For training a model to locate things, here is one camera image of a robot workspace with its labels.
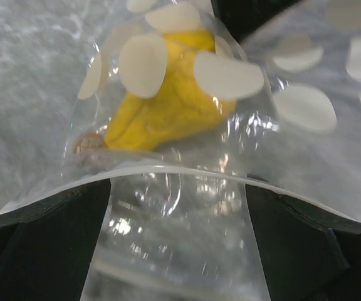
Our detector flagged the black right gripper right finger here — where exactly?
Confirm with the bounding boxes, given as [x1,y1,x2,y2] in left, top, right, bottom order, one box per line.
[245,185,361,300]

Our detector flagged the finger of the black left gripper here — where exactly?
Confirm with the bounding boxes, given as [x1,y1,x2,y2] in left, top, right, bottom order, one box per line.
[211,0,299,42]

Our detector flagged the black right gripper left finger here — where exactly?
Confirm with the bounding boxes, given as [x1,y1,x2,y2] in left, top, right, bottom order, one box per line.
[0,180,111,300]

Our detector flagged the clear polka dot zip bag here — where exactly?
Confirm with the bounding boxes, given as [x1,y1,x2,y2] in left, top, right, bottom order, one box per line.
[3,1,361,300]

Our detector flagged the yellow fake fruit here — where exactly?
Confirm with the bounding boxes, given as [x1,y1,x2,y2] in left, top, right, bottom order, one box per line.
[104,31,236,151]

